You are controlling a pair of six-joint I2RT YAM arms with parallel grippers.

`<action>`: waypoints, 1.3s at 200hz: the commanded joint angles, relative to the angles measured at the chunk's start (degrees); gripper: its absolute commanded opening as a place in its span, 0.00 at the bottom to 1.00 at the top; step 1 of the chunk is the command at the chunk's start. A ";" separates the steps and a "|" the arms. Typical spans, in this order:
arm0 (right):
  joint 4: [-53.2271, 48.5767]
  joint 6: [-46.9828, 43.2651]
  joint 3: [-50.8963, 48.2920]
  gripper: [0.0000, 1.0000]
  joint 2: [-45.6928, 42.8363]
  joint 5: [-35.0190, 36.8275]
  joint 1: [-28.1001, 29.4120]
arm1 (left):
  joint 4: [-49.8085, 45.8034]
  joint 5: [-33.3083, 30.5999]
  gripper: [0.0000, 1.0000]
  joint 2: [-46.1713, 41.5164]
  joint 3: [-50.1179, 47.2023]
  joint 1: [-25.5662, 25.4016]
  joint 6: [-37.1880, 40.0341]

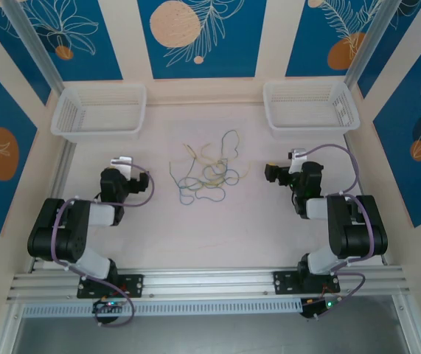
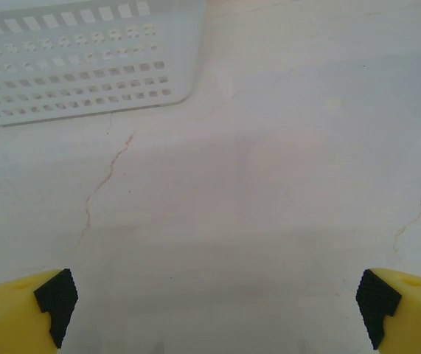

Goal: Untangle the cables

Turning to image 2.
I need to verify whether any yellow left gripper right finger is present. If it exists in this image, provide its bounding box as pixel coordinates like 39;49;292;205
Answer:
355;268;421;354

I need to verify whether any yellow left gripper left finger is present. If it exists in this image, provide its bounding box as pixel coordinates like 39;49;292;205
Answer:
0;268;80;354

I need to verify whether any white perforated plastic basket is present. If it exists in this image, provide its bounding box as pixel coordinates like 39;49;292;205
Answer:
0;0;207;132

